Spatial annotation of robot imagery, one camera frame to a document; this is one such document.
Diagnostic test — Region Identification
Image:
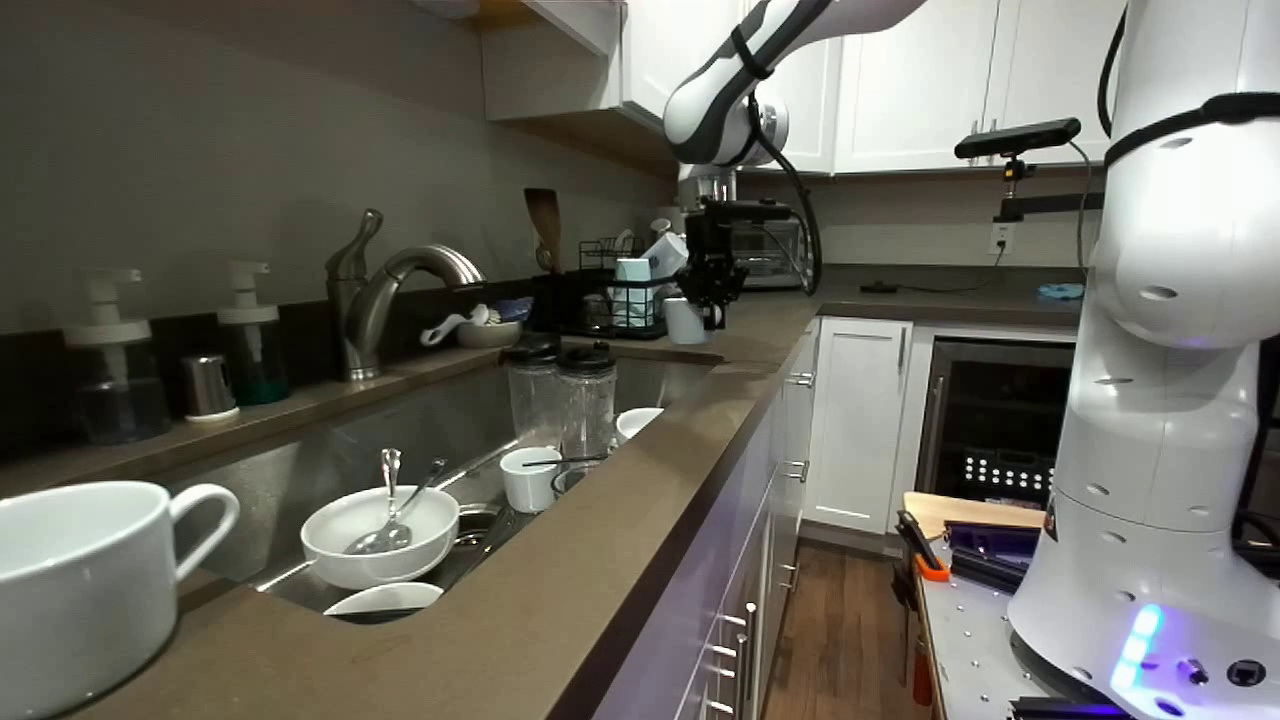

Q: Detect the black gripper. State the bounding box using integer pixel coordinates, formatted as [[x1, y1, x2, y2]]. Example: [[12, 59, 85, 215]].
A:
[[682, 199, 796, 326]]

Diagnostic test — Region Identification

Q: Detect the small white mug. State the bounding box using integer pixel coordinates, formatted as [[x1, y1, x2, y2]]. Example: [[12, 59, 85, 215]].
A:
[[663, 297, 703, 345]]

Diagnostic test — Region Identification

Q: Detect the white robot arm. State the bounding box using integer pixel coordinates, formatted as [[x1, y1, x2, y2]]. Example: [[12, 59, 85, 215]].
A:
[[1007, 0, 1280, 720]]

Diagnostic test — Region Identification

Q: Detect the white plate in sink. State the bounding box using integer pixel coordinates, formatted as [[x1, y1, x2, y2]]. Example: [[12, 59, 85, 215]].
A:
[[617, 407, 663, 442]]

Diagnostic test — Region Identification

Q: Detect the small white cup in sink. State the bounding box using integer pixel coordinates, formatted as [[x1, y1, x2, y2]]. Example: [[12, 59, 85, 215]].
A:
[[499, 442, 558, 513]]

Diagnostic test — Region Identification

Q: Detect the white bowl in sink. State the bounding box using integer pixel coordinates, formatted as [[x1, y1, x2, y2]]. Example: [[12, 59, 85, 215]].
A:
[[294, 479, 463, 594]]

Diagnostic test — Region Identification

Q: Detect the white saucer in sink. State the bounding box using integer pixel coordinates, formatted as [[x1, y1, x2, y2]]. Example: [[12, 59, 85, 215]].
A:
[[320, 581, 444, 618]]

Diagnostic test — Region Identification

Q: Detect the large white mug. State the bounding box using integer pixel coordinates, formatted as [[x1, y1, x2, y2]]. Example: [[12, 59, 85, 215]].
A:
[[0, 479, 238, 720]]

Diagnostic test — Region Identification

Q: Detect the toaster oven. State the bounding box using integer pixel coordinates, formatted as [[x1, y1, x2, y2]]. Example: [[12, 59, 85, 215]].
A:
[[732, 215, 812, 290]]

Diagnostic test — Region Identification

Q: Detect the white container in rack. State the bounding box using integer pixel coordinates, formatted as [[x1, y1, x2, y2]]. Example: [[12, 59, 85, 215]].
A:
[[612, 254, 651, 326]]

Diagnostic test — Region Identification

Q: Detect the black dish rack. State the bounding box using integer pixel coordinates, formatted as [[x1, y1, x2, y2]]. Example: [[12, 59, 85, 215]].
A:
[[589, 231, 689, 337]]

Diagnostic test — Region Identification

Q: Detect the glass jar black lid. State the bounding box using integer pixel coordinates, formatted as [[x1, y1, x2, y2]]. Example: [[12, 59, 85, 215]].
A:
[[499, 339, 556, 442], [558, 345, 617, 455]]

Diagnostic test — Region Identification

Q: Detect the small bowl with sponge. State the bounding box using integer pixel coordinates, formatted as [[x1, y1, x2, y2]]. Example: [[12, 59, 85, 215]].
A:
[[419, 304, 518, 347]]

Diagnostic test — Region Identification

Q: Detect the black wine cooler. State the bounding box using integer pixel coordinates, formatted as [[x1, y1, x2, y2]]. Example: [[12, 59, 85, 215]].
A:
[[915, 337, 1071, 509]]

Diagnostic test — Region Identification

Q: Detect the chrome kitchen faucet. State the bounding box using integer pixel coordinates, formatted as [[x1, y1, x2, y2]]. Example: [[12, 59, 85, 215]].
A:
[[324, 209, 482, 383]]

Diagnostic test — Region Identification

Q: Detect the metal spoon in bowl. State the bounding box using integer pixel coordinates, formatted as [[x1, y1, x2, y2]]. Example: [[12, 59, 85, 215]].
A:
[[348, 446, 433, 556]]

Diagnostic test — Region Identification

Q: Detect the green soap dispenser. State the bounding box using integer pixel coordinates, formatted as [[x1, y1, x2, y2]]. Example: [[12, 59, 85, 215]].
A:
[[214, 261, 293, 405]]

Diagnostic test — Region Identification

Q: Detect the small metal cup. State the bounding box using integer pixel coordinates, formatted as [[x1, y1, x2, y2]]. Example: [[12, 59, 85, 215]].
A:
[[184, 355, 238, 419]]

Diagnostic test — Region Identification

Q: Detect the clear soap dispenser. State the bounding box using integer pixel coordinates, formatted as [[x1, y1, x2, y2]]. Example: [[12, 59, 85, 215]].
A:
[[64, 269, 172, 442]]

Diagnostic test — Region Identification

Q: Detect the black camera on stand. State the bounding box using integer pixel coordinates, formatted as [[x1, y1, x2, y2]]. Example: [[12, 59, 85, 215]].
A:
[[954, 114, 1079, 224]]

